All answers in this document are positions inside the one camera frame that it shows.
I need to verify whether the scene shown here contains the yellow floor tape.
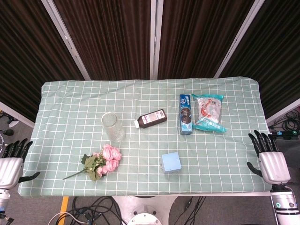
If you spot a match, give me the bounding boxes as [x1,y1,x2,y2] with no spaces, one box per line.
[60,196,70,214]

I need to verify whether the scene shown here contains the dark corrugated partition panel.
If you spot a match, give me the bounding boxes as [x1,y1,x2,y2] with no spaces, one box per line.
[220,0,300,120]
[158,0,255,80]
[52,0,152,80]
[0,0,85,122]

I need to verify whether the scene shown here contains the green checked tablecloth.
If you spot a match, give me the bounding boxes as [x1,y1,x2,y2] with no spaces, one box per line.
[18,76,272,197]

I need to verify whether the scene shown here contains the black coiled cables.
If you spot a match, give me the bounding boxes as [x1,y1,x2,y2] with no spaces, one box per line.
[269,109,300,132]

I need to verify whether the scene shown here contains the teal snack bag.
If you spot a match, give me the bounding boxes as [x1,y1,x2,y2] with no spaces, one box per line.
[191,93,227,133]

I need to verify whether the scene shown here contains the brown bottle white cap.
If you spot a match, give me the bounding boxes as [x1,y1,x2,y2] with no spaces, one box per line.
[134,109,168,129]

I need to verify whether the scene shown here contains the black box teal stickers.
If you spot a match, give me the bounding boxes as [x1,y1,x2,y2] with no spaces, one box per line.
[269,130,300,141]

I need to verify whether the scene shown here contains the light blue foam cube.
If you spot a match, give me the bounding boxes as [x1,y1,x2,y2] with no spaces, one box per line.
[161,151,182,174]

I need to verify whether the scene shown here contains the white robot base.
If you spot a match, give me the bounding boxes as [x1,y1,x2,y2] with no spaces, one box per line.
[111,195,179,225]

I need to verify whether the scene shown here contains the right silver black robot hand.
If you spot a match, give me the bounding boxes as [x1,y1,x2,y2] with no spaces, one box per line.
[246,130,292,186]

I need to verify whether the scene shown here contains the pink artificial rose bouquet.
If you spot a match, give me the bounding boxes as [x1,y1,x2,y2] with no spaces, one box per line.
[62,144,122,181]

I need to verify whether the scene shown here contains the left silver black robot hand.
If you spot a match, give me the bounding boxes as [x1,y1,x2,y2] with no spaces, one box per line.
[0,138,41,189]

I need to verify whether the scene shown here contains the clear textured glass vase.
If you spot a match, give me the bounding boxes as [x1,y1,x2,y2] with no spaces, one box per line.
[101,112,126,143]

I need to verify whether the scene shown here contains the white cable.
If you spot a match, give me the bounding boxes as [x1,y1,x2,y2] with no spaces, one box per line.
[48,211,88,224]

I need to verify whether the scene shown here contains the white partition post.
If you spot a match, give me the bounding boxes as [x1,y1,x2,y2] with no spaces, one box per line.
[266,98,300,124]
[213,0,263,78]
[150,0,164,80]
[41,0,91,80]
[0,101,36,128]

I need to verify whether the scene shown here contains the blue Oreo cookie box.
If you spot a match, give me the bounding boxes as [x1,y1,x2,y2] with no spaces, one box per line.
[179,94,194,136]

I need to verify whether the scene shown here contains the black floor cable bundle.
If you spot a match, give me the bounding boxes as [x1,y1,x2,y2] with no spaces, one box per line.
[48,196,123,225]
[172,196,208,225]

